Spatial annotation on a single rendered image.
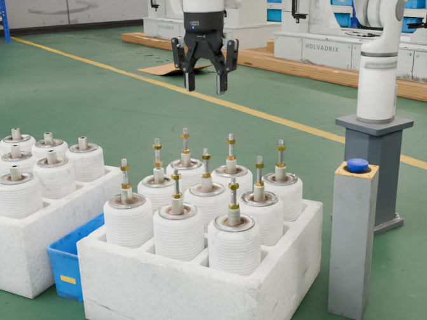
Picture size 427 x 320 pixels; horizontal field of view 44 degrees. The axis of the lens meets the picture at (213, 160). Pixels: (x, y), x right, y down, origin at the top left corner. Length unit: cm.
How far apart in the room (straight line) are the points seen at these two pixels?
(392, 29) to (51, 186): 90
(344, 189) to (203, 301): 34
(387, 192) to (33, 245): 90
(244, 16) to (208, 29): 351
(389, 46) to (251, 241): 67
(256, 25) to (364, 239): 362
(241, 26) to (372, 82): 312
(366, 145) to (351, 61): 209
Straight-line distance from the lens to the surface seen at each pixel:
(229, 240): 94
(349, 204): 106
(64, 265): 123
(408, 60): 323
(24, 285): 129
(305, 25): 395
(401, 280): 133
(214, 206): 108
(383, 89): 143
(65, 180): 134
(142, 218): 106
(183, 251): 101
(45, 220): 126
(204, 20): 99
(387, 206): 153
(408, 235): 154
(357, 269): 112
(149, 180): 118
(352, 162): 106
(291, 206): 115
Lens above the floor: 68
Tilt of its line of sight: 19 degrees down
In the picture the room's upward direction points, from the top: 2 degrees counter-clockwise
